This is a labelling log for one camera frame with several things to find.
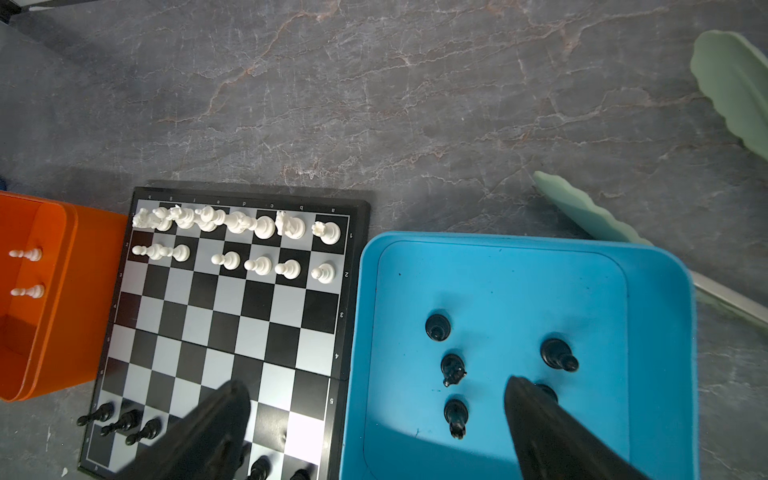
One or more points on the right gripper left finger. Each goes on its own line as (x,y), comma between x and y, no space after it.
(206,444)

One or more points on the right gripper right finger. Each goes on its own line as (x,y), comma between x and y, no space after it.
(551,444)

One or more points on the chess board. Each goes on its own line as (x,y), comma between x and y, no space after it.
(257,287)

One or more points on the blue tray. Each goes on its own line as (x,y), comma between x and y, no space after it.
(444,320)

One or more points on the white pawn in tray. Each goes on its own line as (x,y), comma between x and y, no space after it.
(36,291)

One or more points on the orange tray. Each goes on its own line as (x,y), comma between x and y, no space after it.
(55,342)

